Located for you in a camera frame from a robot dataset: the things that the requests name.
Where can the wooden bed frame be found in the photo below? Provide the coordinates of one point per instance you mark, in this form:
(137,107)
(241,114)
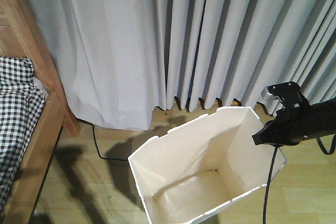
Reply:
(21,38)

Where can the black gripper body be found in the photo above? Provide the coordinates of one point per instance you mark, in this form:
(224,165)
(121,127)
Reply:
(291,126)

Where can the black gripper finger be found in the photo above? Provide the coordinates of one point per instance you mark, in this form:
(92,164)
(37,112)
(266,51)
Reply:
(264,136)

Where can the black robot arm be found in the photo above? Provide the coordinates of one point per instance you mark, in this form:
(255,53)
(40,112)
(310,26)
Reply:
(326,114)

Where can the checkered bed sheet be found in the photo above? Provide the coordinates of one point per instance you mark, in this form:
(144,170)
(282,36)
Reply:
(23,97)

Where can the grey curtain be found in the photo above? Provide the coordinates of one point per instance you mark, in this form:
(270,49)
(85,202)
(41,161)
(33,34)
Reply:
(119,59)

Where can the white plastic trash bin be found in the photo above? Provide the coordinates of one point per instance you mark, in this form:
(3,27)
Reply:
(200,168)

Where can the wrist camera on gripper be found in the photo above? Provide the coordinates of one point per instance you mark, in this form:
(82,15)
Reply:
(287,93)

